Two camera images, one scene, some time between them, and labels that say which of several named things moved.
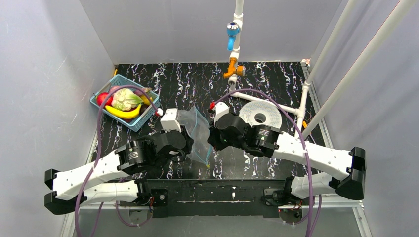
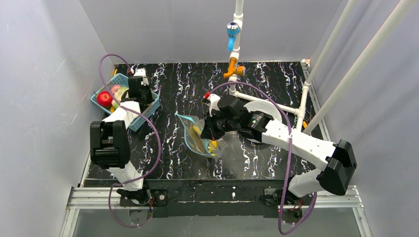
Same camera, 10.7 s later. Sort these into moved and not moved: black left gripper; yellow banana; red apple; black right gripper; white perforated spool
Moved: yellow banana; black right gripper; black left gripper
Not moved: red apple; white perforated spool
